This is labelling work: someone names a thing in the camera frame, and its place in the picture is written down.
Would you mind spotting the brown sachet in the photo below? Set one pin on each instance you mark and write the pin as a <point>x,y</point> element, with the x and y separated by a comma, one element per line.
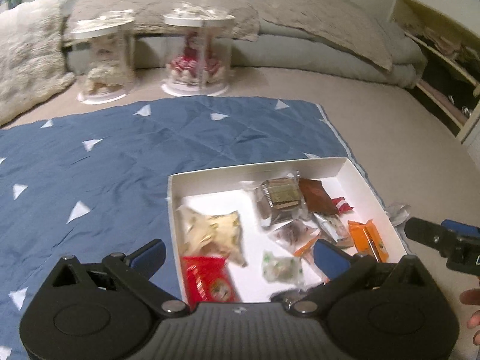
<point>316,197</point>

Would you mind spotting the white soup sachet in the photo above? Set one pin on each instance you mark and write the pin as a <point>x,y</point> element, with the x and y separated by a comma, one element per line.
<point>335,231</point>

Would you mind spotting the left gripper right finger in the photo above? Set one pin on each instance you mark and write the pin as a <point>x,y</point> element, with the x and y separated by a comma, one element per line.
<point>345,273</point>

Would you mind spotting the white doll display case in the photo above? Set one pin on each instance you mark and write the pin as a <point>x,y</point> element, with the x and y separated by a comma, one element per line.
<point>103,56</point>

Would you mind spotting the right wooden shelf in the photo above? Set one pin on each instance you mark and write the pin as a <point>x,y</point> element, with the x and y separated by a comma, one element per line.
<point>449,85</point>

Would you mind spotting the person right hand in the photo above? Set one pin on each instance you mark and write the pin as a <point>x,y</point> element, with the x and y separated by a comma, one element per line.
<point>471,297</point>

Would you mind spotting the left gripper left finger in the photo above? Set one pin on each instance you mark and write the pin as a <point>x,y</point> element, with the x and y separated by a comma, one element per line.
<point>133,272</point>

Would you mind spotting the orange snack packet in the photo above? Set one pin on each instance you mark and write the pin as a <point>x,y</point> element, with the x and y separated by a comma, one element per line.
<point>306,247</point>
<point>367,240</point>

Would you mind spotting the clear dark candy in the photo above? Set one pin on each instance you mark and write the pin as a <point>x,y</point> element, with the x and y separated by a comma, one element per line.
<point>293,235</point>

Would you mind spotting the grey textured pillow right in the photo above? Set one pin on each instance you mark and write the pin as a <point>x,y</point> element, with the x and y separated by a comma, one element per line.
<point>339,22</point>

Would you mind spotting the blue quilted mat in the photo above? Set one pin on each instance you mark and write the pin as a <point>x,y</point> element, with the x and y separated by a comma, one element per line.
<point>97,183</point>

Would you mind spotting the red snack packet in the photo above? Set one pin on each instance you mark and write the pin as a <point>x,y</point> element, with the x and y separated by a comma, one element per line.
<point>207,279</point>

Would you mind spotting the small red candy packet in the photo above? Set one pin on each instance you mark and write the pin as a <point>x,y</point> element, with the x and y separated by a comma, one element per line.
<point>342,205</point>

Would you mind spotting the cream crinkled snack bag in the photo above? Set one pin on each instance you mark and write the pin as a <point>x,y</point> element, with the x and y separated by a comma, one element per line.
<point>218,235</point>

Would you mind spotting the fluffy white pillow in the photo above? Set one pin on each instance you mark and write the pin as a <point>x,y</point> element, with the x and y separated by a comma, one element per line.
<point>33,65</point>

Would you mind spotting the green white candy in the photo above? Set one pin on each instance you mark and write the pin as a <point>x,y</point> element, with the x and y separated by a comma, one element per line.
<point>281,269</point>

